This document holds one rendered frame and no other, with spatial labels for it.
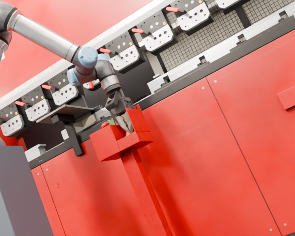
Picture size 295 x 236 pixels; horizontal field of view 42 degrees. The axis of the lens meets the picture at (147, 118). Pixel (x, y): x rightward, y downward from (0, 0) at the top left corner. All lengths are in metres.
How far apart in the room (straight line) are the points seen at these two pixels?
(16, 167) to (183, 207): 0.77
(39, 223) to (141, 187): 0.47
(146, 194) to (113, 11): 0.99
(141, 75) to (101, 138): 1.01
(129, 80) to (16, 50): 0.73
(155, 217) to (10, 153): 0.62
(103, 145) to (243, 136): 0.58
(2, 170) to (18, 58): 1.20
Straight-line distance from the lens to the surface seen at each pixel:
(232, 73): 1.67
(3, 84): 2.41
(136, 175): 1.57
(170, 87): 1.74
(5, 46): 1.66
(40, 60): 2.25
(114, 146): 1.55
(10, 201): 1.23
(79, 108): 1.94
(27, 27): 1.53
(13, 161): 1.31
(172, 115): 1.72
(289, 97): 1.62
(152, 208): 1.56
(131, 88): 2.53
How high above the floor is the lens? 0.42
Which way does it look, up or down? 12 degrees up
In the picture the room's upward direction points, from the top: 23 degrees counter-clockwise
